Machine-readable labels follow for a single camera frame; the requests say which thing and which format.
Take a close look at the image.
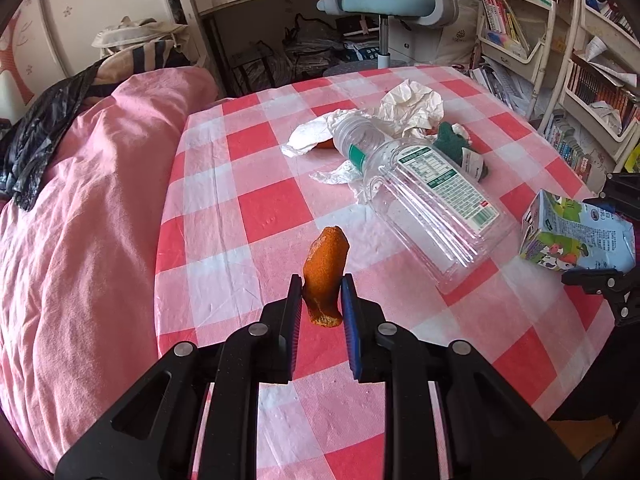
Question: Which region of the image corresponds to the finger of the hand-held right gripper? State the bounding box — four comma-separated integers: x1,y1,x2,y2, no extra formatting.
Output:
561,269,640,328
582,172,640,221

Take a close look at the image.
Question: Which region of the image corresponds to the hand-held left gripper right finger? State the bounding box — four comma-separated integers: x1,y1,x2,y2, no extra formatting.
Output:
339,273,585,480

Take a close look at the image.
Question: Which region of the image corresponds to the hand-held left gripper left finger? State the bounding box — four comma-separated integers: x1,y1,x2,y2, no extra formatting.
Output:
52,273,305,480

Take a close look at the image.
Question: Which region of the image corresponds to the blue green drink carton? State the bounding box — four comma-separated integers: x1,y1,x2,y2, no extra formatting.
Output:
518,189,637,273

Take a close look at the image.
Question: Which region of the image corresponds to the orange peel strip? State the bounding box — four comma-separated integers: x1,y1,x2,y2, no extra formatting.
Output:
302,226,349,327

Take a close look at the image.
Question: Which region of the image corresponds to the clear plastic bottle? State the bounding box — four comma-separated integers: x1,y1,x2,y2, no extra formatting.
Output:
332,112,516,295

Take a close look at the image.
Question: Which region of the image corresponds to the white tissue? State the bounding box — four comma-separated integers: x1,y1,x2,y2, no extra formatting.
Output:
281,109,371,157
309,159,373,205

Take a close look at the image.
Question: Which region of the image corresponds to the green cloth with tag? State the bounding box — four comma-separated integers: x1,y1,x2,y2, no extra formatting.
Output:
432,121,493,181

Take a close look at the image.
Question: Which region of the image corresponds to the large cream paper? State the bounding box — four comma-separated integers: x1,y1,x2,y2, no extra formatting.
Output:
378,79,446,137

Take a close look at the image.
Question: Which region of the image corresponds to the stack of colourful books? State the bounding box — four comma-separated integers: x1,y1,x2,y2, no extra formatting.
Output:
542,110,606,181

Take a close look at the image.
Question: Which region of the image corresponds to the white bookshelf rack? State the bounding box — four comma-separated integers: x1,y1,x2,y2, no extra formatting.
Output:
475,0,640,181

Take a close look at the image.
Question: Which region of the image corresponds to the pile of papers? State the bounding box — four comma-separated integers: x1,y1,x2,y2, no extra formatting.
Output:
470,55,541,121

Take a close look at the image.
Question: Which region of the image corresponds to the row of upright books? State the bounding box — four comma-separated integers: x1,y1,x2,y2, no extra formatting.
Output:
482,0,531,56

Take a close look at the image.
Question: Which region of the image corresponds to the white tote bag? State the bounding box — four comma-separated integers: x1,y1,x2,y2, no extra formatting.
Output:
435,0,481,66

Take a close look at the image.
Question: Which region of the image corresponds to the pink duvet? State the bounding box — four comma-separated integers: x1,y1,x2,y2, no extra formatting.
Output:
0,66,221,473

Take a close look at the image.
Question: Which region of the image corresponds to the clear plaid storage bag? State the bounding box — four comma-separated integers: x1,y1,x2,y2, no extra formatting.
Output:
230,42,288,95

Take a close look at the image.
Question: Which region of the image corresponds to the pile of dark bags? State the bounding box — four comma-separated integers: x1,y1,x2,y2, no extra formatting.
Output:
282,12,351,68

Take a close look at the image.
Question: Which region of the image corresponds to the grey blue office chair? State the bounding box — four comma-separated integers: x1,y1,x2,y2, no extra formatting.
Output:
316,0,461,78

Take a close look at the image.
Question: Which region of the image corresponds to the striped beige pillow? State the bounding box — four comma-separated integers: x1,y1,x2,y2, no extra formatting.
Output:
95,40,193,86

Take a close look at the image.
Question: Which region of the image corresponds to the black plastic bag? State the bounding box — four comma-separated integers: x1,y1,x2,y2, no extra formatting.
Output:
0,62,108,211

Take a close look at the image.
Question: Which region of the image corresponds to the beige canvas bag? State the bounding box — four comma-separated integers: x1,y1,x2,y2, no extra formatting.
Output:
92,16,191,58

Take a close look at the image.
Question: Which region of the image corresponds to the white wardrobe with tree decal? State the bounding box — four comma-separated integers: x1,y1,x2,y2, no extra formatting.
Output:
0,0,201,106

